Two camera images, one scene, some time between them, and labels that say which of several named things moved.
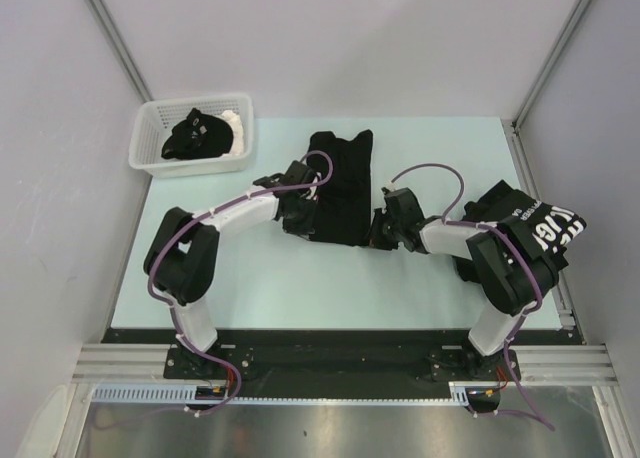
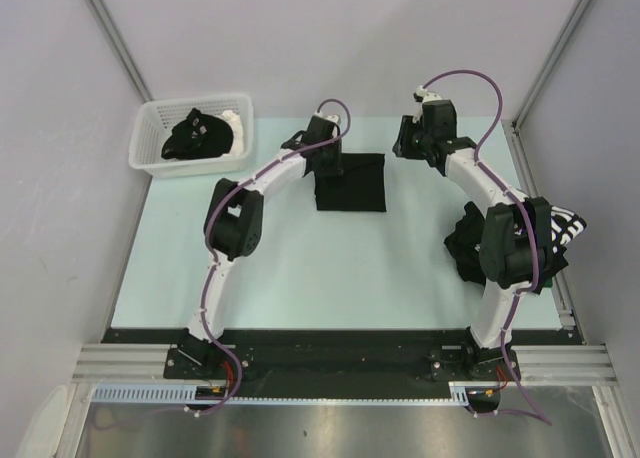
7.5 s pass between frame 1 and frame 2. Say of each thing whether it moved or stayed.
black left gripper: moved
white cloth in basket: stayed
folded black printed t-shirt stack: stayed
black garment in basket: stayed
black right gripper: moved
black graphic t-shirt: moved
